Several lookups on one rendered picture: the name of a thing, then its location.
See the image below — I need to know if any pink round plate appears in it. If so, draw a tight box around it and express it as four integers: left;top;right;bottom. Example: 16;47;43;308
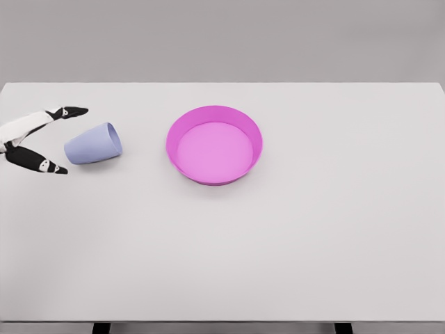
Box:
165;105;264;186

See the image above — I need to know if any lavender plastic cup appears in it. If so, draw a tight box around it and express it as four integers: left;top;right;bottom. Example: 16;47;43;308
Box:
63;121;124;166

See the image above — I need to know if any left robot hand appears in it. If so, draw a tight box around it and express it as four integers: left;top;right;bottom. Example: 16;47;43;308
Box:
0;106;89;175

